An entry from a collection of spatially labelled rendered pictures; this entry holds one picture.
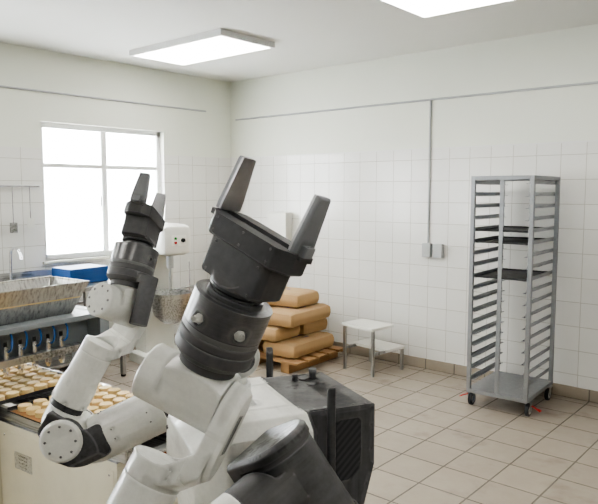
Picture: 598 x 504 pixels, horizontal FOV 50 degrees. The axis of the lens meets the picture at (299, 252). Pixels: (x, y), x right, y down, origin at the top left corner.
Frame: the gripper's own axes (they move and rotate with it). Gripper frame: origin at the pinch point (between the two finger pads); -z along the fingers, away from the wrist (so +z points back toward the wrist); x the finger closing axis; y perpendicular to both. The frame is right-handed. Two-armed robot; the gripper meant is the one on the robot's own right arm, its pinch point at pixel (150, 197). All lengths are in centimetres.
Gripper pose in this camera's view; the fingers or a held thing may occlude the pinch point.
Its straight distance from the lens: 135.3
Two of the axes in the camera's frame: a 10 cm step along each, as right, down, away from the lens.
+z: -1.7, 9.5, -2.8
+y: -9.8, -1.4, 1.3
